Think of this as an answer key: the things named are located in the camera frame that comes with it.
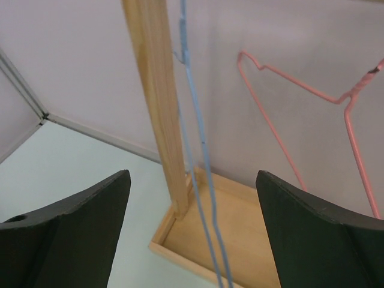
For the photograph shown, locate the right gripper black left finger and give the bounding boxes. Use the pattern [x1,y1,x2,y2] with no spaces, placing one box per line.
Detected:
[1,170,131,287]

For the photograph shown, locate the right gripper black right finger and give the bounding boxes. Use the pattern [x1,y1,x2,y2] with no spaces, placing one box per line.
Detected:
[256,170,383,287]

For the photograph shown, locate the pink wire hanger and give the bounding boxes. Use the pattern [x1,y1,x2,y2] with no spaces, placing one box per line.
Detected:
[237,50,383,219]

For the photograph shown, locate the wooden hanger rack with tray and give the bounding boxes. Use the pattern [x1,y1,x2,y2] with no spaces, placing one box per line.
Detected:
[122,1,280,287]

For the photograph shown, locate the light blue wire hanger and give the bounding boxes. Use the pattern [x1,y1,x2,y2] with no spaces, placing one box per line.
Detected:
[173,0,234,288]

